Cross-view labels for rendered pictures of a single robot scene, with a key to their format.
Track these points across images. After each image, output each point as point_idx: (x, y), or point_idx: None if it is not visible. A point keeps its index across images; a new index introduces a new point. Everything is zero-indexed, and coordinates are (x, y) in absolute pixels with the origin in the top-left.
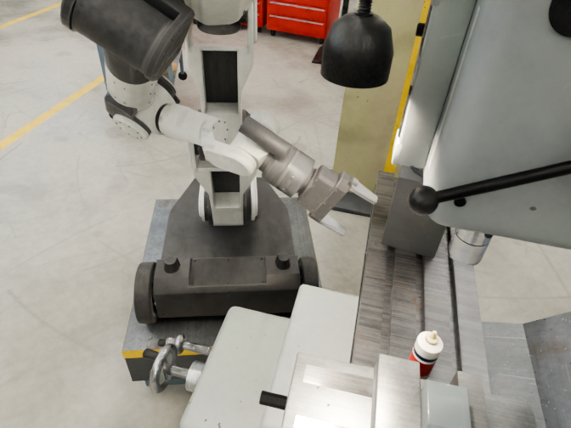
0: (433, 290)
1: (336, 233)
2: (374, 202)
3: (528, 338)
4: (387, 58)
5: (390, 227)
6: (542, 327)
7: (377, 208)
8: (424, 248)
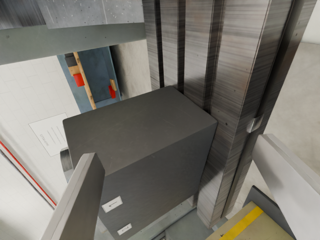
0: (170, 25)
1: (288, 148)
2: (85, 156)
3: (139, 3)
4: None
5: (181, 131)
6: (129, 13)
7: (215, 184)
8: (168, 94)
